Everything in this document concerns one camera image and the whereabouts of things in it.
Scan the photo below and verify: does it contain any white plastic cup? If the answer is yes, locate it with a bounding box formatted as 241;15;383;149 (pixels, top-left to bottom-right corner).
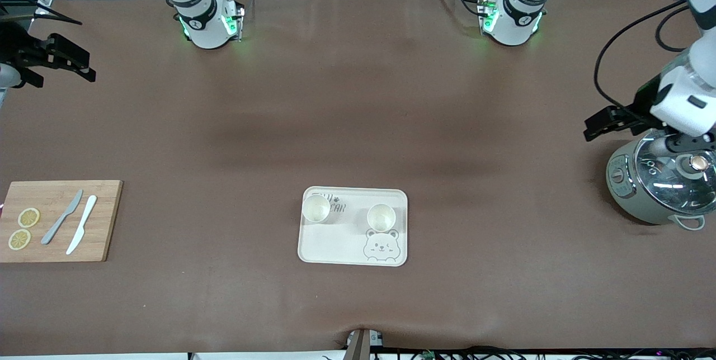
366;203;397;233
302;193;331;224

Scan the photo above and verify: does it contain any grey-green cooking pot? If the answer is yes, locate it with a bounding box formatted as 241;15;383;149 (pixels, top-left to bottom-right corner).
606;128;716;231

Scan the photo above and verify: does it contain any glass pot lid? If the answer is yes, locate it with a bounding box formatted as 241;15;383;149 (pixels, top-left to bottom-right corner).
634;130;716;215

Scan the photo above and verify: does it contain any grey plastic knife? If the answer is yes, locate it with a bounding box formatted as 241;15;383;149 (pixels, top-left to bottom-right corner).
41;190;84;245

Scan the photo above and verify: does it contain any wooden cutting board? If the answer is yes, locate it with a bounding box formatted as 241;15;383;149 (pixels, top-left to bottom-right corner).
0;180;124;263

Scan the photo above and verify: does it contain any white plastic knife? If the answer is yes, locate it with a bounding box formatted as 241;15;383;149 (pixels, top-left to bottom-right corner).
66;195;98;255

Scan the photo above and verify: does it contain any brown table mat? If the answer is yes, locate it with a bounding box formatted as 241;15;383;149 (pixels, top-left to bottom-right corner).
0;0;716;356

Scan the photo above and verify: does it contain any cream tray with bear print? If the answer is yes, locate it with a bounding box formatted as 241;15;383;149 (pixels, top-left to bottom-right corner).
297;186;408;267

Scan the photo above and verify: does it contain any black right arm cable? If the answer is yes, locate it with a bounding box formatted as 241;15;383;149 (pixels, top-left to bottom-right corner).
0;4;83;26

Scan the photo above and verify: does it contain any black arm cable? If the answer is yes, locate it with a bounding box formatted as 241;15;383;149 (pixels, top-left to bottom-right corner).
594;1;694;110
0;4;83;26

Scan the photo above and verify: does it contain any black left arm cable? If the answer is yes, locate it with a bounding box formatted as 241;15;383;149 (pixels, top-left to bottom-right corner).
594;1;694;110

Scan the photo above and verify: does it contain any metal table bracket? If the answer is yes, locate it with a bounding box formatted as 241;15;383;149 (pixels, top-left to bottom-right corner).
345;328;384;360

